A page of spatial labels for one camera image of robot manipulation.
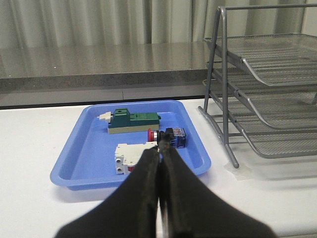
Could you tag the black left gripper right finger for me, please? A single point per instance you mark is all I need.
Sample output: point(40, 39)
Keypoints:
point(190, 210)

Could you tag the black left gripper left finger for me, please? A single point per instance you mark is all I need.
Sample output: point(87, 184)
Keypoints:
point(129, 212)

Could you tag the red emergency stop button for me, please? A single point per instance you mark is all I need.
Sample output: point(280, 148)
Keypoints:
point(175, 135)

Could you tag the mesh tray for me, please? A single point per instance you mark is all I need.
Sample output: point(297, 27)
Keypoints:
point(275, 60)
point(277, 107)
point(269, 142)

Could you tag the white circuit breaker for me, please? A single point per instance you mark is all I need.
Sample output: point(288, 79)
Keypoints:
point(128, 155)

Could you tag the blue plastic tray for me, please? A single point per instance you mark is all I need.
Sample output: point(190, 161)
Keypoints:
point(87, 160)

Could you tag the green electrical module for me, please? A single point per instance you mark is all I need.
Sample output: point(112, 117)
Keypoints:
point(123, 121)

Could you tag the grey stone counter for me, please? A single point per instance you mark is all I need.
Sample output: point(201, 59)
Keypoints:
point(90, 74)

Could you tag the grey metal rack frame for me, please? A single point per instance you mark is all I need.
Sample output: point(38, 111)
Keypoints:
point(217, 44)

